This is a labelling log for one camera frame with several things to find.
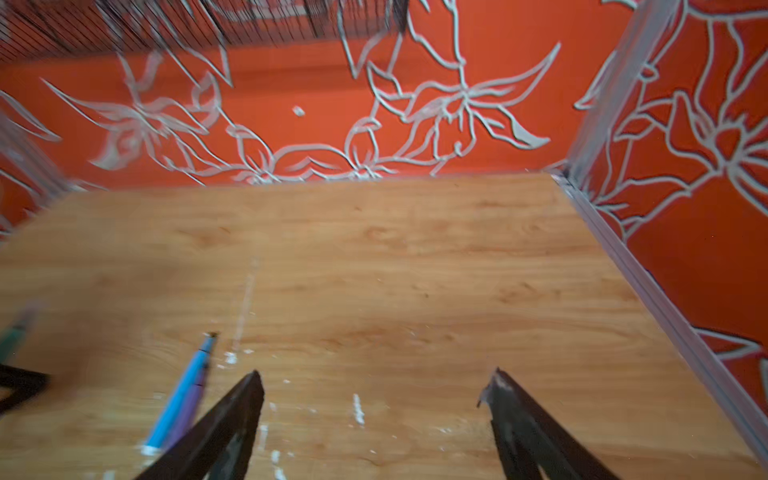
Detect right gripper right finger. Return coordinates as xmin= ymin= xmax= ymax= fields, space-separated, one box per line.
xmin=478 ymin=369 xmax=618 ymax=480

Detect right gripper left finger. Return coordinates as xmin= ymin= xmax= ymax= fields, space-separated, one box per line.
xmin=137 ymin=370 xmax=265 ymax=480

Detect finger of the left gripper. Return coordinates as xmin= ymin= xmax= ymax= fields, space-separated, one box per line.
xmin=1 ymin=365 xmax=50 ymax=414

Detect green pen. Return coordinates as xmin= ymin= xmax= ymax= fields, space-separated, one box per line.
xmin=0 ymin=306 xmax=38 ymax=364

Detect blue pen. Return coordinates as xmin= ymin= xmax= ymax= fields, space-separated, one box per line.
xmin=141 ymin=332 xmax=218 ymax=456

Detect purple pen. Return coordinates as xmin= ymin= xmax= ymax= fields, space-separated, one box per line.
xmin=163 ymin=360 xmax=210 ymax=450

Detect black wire basket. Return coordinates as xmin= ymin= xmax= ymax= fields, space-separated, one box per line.
xmin=1 ymin=0 xmax=409 ymax=64

